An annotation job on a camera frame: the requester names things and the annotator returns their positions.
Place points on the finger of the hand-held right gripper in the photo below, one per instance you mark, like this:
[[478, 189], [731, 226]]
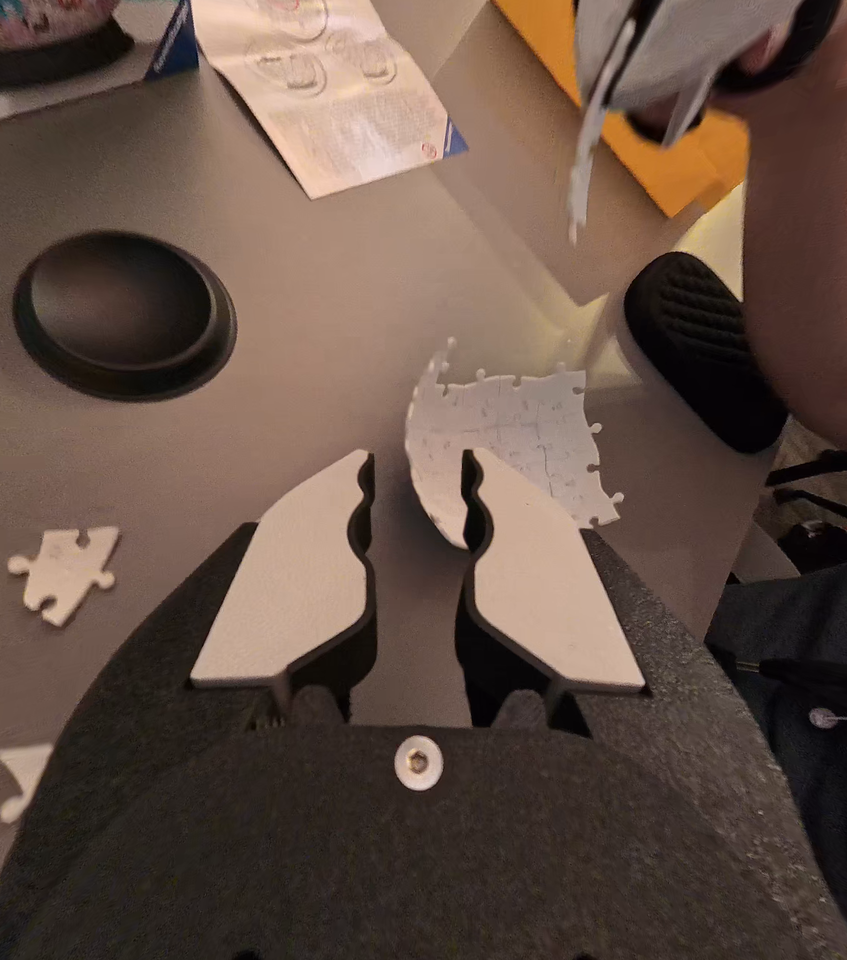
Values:
[[694, 45], [601, 75]]

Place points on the white instruction leaflet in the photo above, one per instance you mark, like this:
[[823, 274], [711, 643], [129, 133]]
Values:
[[334, 90]]

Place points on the person's right hand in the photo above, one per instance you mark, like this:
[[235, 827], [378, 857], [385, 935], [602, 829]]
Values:
[[761, 53]]

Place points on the colourful puzzle box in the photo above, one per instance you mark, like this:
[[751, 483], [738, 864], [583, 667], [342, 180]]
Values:
[[34, 53]]

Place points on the scattered loose puzzle pieces group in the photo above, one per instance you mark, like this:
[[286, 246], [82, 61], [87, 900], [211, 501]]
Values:
[[64, 578]]

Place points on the black chair armrest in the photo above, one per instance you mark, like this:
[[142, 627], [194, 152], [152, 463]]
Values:
[[701, 353]]

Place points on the yellow storage bin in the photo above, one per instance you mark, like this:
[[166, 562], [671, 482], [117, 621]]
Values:
[[679, 165]]

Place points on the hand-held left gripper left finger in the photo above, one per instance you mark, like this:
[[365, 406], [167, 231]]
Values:
[[281, 600]]

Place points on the assembled white puzzle section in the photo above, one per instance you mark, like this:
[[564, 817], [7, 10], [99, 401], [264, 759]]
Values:
[[521, 428]]

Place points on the person's right forearm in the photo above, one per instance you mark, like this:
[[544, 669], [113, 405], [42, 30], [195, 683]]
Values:
[[829, 225]]

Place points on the black round ball stand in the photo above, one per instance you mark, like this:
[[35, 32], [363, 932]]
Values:
[[124, 315]]

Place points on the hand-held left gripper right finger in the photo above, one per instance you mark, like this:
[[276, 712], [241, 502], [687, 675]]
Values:
[[551, 600]]

